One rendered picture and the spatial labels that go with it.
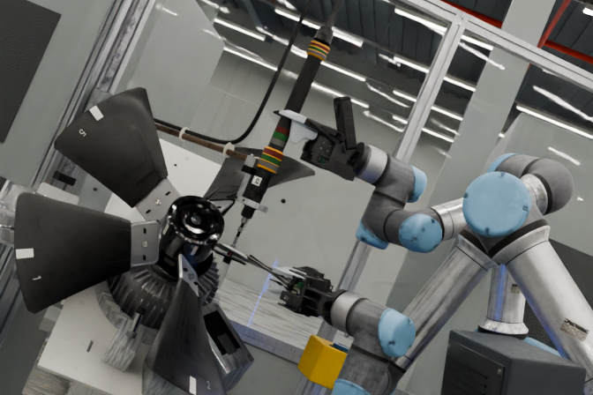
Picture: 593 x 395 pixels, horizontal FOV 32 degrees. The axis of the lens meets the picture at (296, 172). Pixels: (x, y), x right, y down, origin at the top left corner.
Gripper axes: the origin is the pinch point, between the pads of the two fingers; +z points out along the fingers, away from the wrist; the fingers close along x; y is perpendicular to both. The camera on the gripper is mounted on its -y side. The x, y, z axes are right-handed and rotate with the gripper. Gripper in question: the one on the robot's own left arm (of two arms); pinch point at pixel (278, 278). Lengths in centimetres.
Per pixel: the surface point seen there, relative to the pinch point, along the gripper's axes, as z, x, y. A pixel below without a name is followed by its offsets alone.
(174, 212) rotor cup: 15.2, -5.9, 18.3
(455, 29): 42, -74, -81
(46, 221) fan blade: 23.3, 2.7, 40.4
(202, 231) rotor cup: 10.6, -4.2, 13.7
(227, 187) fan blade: 22.9, -13.3, 0.0
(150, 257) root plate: 18.1, 4.4, 17.9
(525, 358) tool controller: -73, -8, 28
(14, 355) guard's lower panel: 87, 49, -7
